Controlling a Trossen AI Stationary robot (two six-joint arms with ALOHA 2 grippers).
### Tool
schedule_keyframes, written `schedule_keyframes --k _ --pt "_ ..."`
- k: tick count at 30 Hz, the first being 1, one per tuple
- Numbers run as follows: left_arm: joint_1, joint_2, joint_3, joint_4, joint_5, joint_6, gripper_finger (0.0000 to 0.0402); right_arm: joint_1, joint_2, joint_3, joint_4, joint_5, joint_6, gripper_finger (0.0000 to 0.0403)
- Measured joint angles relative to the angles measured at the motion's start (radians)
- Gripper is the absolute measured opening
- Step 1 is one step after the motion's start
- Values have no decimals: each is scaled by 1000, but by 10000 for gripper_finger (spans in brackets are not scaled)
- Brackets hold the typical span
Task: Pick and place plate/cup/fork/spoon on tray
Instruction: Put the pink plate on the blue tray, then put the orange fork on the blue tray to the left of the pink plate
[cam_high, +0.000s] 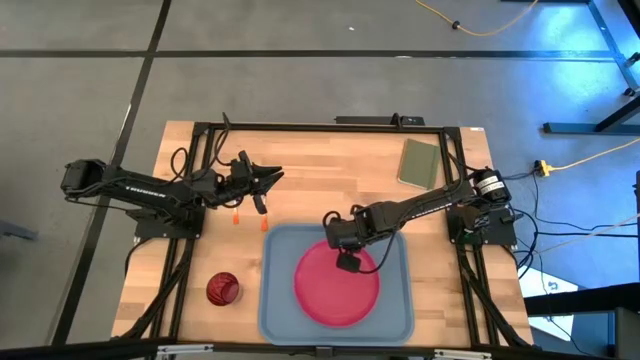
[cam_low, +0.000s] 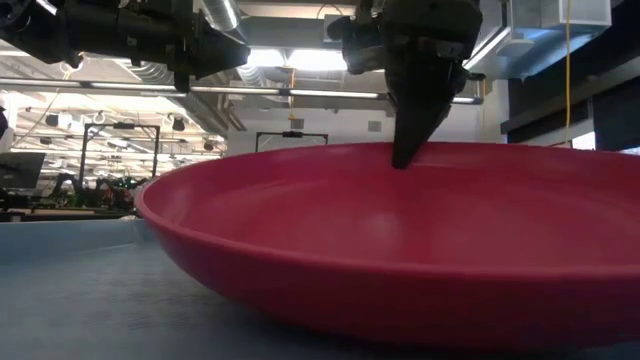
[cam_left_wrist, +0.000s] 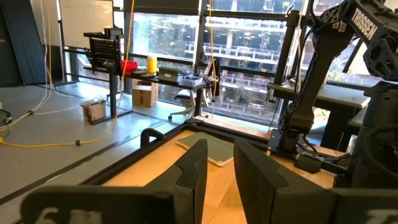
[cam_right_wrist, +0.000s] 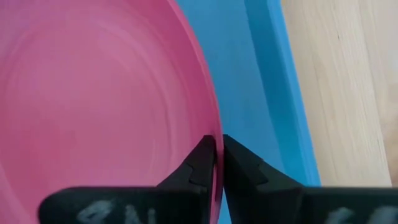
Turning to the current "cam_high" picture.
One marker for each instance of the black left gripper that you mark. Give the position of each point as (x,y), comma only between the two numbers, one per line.
(250,192)

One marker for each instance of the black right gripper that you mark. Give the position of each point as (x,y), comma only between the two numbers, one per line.
(342,234)

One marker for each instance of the red round plate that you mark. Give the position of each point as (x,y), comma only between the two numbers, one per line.
(330,295)

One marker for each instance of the dark red ribbed cup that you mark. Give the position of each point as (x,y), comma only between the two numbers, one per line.
(223,289)

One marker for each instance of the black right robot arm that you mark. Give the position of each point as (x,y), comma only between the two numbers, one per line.
(430,200)

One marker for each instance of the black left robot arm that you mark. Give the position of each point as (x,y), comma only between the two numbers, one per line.
(145,187)

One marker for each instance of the blue-grey plastic tray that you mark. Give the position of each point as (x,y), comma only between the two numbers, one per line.
(280,300)

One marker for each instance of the green notebook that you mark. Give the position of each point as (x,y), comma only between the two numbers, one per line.
(419,164)

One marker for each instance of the white paper sheet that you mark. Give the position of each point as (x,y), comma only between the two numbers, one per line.
(545,292)

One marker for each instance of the black furniture bar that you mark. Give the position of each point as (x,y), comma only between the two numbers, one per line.
(590,300)

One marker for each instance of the black metal table legs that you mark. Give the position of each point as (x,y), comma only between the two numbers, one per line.
(590,128)

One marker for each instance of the grey box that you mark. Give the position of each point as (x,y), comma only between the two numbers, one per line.
(627,335)

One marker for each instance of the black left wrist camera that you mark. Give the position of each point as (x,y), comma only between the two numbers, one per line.
(242,170)

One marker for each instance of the black aluminium table frame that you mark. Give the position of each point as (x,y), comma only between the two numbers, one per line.
(325,127)

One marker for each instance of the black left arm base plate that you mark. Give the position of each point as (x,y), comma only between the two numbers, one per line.
(170,230)

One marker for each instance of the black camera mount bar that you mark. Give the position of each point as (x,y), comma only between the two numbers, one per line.
(370,120)

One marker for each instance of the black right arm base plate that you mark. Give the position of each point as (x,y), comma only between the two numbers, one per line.
(500,232)

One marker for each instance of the silver metal bracket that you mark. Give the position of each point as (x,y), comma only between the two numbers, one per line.
(462,354)
(185,349)

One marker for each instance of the black frame beam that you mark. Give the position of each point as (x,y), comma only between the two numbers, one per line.
(75,350)

